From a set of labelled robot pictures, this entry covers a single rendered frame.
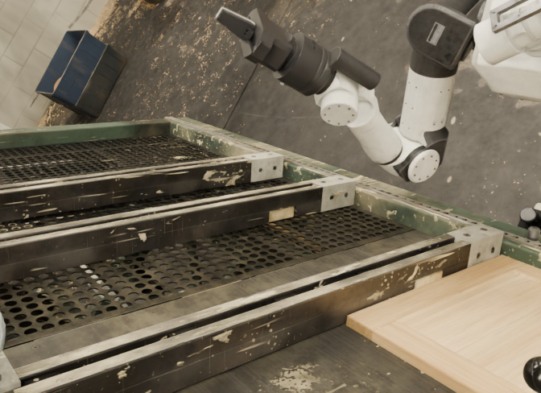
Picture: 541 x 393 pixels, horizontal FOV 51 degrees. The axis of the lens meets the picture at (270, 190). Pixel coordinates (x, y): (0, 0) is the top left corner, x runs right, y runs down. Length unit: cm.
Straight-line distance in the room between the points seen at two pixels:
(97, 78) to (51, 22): 112
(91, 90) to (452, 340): 435
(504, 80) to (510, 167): 146
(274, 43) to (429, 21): 29
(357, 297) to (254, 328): 22
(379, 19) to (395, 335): 252
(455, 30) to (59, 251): 81
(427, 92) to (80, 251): 73
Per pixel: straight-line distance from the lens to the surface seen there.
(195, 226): 125
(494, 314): 107
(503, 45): 89
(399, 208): 148
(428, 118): 117
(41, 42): 595
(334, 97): 99
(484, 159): 252
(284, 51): 94
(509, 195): 241
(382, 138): 112
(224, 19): 95
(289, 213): 141
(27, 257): 111
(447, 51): 108
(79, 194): 145
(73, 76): 495
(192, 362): 79
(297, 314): 88
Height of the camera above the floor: 210
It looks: 43 degrees down
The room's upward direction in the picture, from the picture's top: 58 degrees counter-clockwise
